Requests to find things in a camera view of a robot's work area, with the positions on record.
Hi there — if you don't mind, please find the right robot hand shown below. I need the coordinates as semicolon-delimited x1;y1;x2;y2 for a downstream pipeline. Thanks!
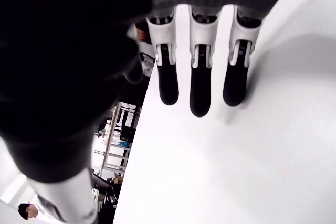
0;0;302;224

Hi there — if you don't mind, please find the metal shelving rack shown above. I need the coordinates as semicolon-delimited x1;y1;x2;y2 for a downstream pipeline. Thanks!
93;100;144;180

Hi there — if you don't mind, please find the person in white shirt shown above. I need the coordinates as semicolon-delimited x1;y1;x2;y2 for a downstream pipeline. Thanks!
17;194;64;224

